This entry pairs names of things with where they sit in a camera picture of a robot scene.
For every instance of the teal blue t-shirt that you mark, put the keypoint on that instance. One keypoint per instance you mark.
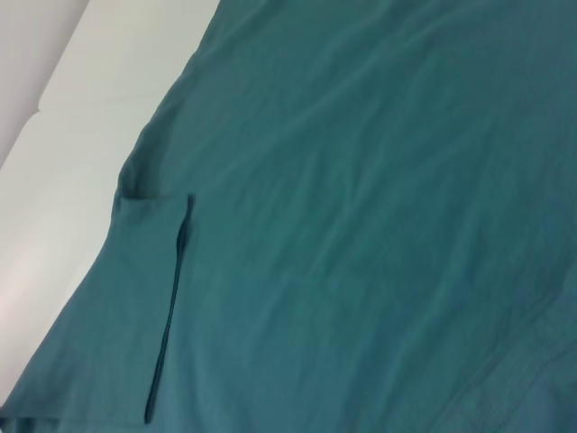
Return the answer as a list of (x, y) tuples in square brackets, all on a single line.
[(360, 225)]

